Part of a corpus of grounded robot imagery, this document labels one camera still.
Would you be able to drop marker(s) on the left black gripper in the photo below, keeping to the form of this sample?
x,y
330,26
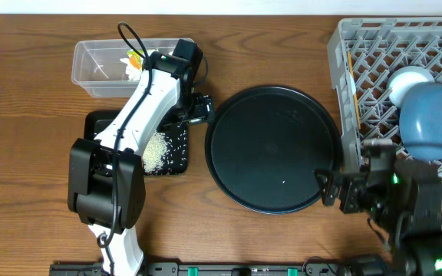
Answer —
x,y
192,120

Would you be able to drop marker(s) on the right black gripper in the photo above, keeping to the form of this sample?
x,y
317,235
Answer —
x,y
344,192

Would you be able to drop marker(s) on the white tissue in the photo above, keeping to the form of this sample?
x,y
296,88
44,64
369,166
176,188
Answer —
x,y
132,73

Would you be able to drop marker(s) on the green yellow snack wrapper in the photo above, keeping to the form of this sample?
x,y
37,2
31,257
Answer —
x,y
136,59

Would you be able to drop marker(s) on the wooden chopstick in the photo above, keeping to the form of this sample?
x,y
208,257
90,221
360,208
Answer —
x,y
357,111

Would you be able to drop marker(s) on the dark blue plate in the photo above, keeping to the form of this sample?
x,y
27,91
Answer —
x,y
420,121

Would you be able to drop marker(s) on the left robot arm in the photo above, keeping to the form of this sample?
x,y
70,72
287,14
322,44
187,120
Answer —
x,y
105,184

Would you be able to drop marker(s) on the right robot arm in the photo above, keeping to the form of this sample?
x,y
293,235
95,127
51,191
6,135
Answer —
x,y
403,197

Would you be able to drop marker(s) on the grey dishwasher rack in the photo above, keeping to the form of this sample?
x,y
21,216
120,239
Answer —
x,y
379,47

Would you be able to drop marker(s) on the round black tray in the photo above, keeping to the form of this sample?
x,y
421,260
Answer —
x,y
265,145

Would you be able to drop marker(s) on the pile of white rice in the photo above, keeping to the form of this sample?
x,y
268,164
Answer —
x,y
155,152

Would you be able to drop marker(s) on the black rectangular tray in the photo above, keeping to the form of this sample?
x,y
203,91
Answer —
x,y
175,162

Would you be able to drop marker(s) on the clear plastic bin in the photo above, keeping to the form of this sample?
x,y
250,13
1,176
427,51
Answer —
x,y
98,70

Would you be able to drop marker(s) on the white bowl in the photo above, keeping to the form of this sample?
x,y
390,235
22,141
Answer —
x,y
402,80

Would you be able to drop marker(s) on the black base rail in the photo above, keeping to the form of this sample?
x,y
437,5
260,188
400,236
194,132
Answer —
x,y
313,267

